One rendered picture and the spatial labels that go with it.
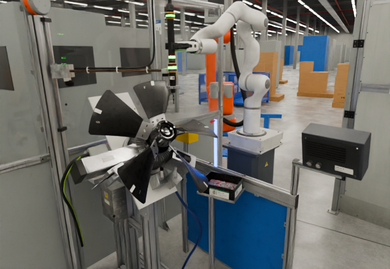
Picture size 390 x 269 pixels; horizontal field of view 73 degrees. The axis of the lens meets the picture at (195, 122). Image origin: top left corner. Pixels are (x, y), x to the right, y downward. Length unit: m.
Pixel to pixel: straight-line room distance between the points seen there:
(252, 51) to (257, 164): 0.76
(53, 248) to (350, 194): 2.59
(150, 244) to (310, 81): 9.39
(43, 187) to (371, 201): 2.73
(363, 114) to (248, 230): 1.55
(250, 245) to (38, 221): 1.36
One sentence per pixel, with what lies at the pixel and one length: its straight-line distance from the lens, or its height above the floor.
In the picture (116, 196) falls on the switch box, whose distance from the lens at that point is 1.68.
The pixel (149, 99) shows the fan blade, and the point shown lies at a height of 1.35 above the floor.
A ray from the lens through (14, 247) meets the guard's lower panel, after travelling 2.10.
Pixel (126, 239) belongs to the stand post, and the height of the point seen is 0.43.
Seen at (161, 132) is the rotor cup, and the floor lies 1.22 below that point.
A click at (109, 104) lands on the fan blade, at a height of 1.37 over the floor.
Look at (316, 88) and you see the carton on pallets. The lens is 10.52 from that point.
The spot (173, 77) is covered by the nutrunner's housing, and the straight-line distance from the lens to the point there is 1.38.
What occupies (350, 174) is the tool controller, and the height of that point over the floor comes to 1.07.
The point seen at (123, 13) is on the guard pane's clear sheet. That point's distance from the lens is 2.10.
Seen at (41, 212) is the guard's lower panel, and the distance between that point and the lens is 2.04.
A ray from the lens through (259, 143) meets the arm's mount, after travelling 1.84.
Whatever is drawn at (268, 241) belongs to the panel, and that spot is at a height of 0.49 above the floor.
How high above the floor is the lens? 1.60
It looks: 15 degrees down
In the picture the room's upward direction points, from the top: 1 degrees counter-clockwise
